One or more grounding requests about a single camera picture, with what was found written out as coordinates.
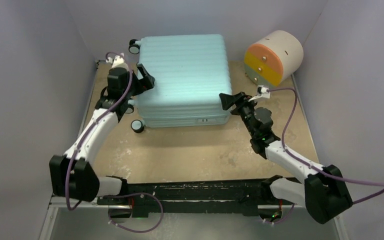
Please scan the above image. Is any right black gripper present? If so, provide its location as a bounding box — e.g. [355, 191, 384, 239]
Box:
[216, 93, 257, 138]

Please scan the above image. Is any light blue suitcase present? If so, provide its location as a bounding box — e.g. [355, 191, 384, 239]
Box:
[128, 34, 232, 133]

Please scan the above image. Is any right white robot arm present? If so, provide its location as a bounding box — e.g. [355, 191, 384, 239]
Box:
[219, 92, 354, 224]

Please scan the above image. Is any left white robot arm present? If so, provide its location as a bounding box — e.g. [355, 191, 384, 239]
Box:
[49, 63, 155, 205]

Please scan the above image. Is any round pastel drawer cabinet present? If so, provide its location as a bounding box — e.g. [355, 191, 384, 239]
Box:
[243, 30, 304, 88]

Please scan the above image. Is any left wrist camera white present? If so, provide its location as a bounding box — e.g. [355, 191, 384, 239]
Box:
[105, 52, 130, 70]

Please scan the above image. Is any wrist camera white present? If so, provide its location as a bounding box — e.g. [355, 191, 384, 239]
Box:
[248, 85, 271, 103]
[105, 52, 130, 70]

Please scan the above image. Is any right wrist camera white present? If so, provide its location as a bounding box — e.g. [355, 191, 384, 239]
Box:
[248, 85, 271, 103]

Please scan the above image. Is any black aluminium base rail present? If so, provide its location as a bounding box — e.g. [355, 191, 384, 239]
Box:
[38, 177, 352, 240]

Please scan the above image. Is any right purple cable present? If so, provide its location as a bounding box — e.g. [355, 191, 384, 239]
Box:
[261, 87, 384, 226]

